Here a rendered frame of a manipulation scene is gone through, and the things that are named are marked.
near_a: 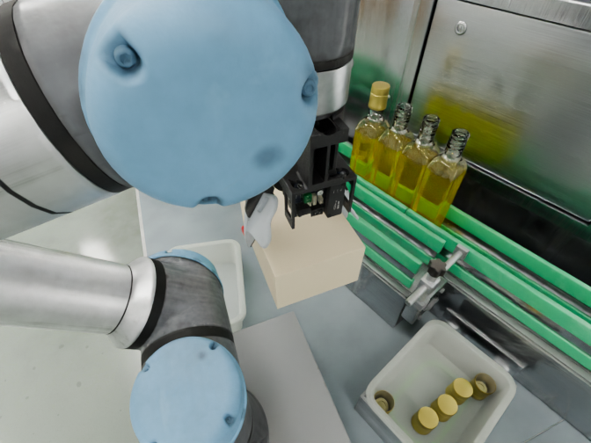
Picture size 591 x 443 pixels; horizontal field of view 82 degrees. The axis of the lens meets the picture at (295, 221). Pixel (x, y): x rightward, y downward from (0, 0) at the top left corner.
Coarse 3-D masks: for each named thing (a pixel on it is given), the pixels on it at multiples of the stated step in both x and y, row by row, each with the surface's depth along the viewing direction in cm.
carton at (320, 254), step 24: (312, 216) 46; (336, 216) 46; (288, 240) 43; (312, 240) 43; (336, 240) 43; (360, 240) 43; (264, 264) 45; (288, 264) 41; (312, 264) 41; (336, 264) 43; (360, 264) 45; (288, 288) 43; (312, 288) 45
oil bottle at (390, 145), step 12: (384, 132) 67; (396, 132) 66; (408, 132) 66; (384, 144) 68; (396, 144) 66; (384, 156) 69; (396, 156) 67; (372, 168) 74; (384, 168) 71; (396, 168) 69; (372, 180) 76; (384, 180) 72
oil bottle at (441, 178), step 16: (432, 160) 62; (448, 160) 60; (464, 160) 61; (432, 176) 62; (448, 176) 60; (432, 192) 64; (448, 192) 62; (416, 208) 69; (432, 208) 66; (448, 208) 69
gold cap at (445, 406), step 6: (444, 396) 60; (450, 396) 60; (438, 402) 59; (444, 402) 59; (450, 402) 59; (432, 408) 61; (438, 408) 59; (444, 408) 58; (450, 408) 58; (456, 408) 58; (438, 414) 60; (444, 414) 58; (450, 414) 58; (444, 420) 60
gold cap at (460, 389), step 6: (456, 378) 62; (462, 378) 62; (450, 384) 62; (456, 384) 61; (462, 384) 61; (468, 384) 61; (450, 390) 62; (456, 390) 60; (462, 390) 60; (468, 390) 60; (456, 396) 61; (462, 396) 60; (468, 396) 60; (456, 402) 62; (462, 402) 61
